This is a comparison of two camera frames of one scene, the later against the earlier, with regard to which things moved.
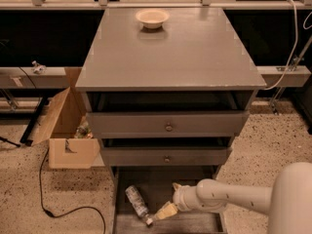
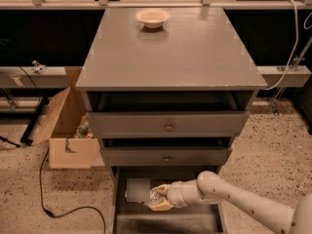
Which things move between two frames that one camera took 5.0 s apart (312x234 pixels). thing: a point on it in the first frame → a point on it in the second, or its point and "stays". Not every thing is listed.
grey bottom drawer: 155,186 stays
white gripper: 182,197 → 175,194
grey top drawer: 168,114 stays
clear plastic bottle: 138,203 → 138,190
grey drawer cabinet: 167,92 stays
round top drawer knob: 169,128 stays
